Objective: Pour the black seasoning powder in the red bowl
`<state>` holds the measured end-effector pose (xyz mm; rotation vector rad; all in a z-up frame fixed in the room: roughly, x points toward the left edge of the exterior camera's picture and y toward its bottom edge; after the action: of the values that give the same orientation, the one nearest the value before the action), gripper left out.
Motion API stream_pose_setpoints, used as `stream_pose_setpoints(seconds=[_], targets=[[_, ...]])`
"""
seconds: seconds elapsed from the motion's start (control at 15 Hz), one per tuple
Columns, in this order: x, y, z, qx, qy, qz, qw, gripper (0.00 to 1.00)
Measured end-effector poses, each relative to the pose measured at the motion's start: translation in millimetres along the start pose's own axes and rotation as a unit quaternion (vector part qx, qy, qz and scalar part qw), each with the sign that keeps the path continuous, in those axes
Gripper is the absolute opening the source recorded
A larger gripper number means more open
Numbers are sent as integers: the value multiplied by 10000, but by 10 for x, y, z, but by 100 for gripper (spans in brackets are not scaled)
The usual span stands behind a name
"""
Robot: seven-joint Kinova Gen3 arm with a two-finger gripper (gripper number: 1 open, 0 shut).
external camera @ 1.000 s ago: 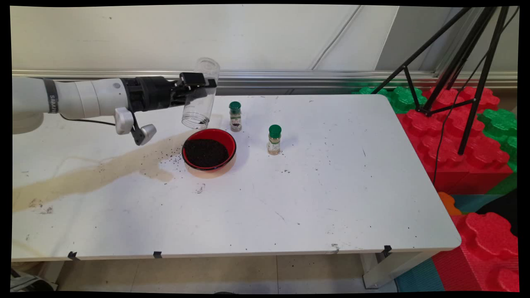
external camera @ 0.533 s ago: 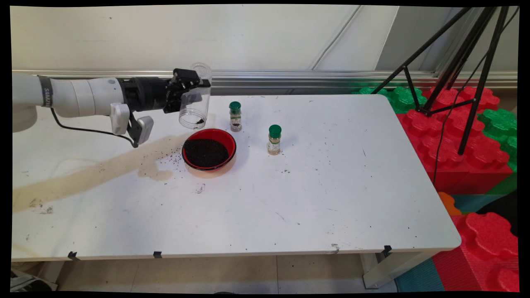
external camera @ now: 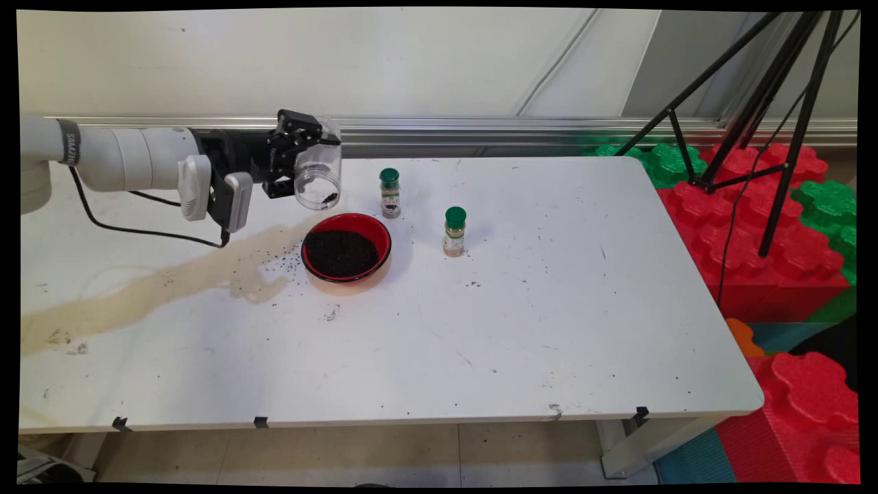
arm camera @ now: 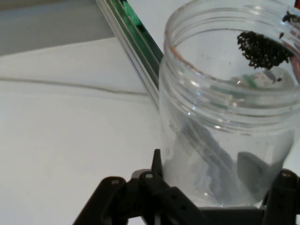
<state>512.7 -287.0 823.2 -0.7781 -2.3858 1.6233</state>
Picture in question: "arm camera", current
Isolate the black seed pile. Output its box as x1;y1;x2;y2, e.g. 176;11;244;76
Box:
236;31;293;70

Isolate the spice bottle with dark contents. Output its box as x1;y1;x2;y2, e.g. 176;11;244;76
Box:
210;67;293;111

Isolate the green foam block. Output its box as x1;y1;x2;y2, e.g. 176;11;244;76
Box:
119;0;141;26

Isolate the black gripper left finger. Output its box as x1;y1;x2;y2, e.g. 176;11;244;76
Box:
75;147;211;225

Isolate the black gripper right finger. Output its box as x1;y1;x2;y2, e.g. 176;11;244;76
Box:
262;167;300;225

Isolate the clear plastic jar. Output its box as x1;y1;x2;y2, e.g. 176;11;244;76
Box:
159;0;300;208

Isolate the thin white wall cable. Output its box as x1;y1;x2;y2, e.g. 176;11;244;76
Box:
0;75;150;96

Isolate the aluminium wall rail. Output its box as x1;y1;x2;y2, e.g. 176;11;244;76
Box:
95;0;165;104

